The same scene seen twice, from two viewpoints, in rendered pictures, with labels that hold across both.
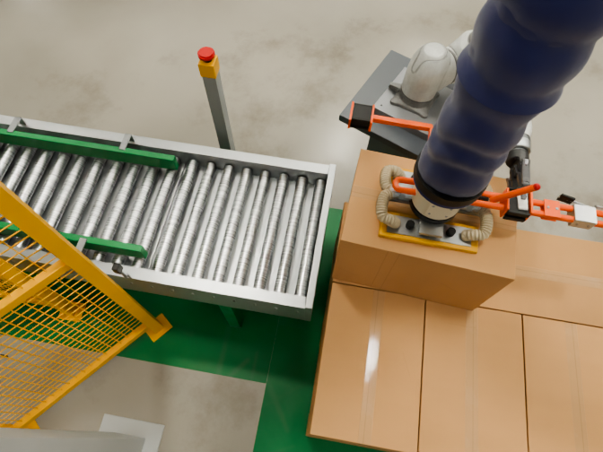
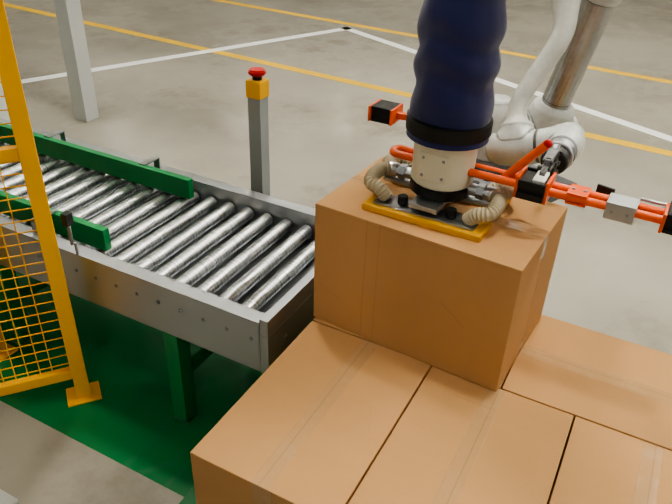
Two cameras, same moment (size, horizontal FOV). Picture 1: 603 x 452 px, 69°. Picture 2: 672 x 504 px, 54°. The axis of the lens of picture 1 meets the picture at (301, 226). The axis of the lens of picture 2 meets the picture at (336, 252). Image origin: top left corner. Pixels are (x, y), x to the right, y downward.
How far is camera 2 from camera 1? 1.27 m
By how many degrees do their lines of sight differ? 34
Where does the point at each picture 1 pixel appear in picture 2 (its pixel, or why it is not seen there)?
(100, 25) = (195, 144)
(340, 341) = (290, 374)
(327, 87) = not seen: hidden behind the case
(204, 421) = not seen: outside the picture
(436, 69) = (498, 114)
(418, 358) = (391, 418)
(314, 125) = not seen: hidden behind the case
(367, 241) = (346, 209)
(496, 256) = (506, 249)
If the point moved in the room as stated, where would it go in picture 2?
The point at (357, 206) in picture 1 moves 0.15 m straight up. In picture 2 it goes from (351, 187) to (354, 139)
